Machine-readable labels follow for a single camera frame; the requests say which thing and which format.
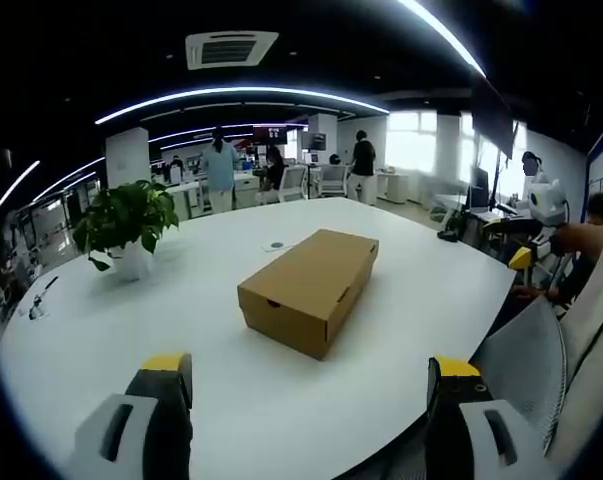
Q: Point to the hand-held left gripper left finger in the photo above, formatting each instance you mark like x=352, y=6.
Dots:
x=166, y=425

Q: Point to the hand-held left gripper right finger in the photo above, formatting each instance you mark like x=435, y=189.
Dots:
x=451, y=430

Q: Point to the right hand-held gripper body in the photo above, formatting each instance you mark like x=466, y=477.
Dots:
x=545, y=200

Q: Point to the brown cardboard shoe box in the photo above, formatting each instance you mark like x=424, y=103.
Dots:
x=306, y=280

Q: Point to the desk monitor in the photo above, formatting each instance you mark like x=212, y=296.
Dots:
x=479, y=187

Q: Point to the person's head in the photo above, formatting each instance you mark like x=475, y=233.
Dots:
x=600, y=207

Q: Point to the small black object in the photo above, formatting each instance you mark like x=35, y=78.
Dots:
x=447, y=236

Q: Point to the hanging dark screen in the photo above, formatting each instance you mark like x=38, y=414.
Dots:
x=493, y=117

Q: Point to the grey mesh office chair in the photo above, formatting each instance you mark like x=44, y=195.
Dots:
x=526, y=360

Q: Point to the white mesh office chair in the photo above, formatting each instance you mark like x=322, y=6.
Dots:
x=333, y=180
x=293, y=182

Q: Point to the long ceiling light strip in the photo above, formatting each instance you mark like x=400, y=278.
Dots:
x=231, y=91
x=446, y=32

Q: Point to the round flat disc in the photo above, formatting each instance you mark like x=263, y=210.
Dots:
x=276, y=245

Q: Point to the green potted plant white pot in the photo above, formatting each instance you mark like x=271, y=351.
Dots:
x=131, y=215

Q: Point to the red hanging sign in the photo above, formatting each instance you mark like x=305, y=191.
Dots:
x=270, y=134

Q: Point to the short ceiling light strip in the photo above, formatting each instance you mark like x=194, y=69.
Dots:
x=18, y=183

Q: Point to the ceiling air conditioner vent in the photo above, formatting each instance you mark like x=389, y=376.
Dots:
x=231, y=49

